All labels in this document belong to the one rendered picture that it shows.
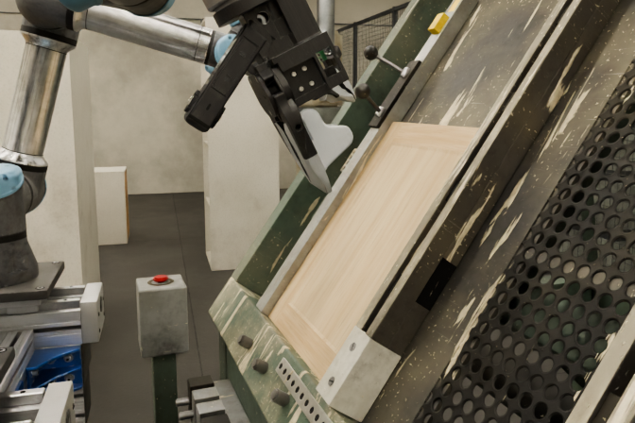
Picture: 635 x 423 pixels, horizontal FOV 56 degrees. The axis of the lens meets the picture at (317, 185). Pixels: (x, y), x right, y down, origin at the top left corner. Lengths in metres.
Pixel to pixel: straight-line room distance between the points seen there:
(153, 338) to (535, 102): 1.08
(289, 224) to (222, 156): 3.23
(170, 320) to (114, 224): 4.56
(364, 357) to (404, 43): 1.04
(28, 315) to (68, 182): 2.08
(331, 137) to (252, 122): 4.29
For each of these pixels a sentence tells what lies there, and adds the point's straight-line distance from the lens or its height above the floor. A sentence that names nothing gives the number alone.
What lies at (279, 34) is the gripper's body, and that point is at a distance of 0.60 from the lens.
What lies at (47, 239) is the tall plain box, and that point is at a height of 0.68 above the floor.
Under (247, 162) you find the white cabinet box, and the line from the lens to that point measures 4.90.
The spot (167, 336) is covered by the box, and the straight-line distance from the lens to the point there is 1.62.
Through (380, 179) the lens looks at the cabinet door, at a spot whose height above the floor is 1.22.
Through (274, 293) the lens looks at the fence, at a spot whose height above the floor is 0.95.
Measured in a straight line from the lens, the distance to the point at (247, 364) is 1.36.
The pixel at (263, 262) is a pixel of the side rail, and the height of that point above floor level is 0.96.
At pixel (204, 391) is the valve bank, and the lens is 1.41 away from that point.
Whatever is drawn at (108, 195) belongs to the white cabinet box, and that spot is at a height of 0.48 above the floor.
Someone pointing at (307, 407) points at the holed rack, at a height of 0.89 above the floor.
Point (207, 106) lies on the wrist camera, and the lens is 0.58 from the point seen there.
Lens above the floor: 1.40
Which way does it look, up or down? 8 degrees down
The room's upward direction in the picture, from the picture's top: straight up
